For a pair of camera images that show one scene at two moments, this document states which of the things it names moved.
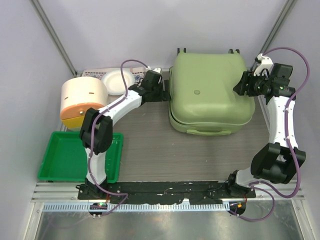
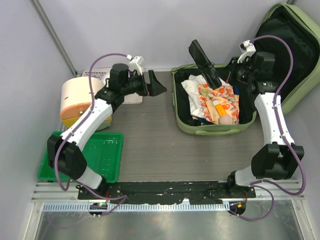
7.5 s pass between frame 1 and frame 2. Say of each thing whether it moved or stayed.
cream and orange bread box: stayed
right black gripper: moved
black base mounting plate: stayed
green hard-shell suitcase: moved
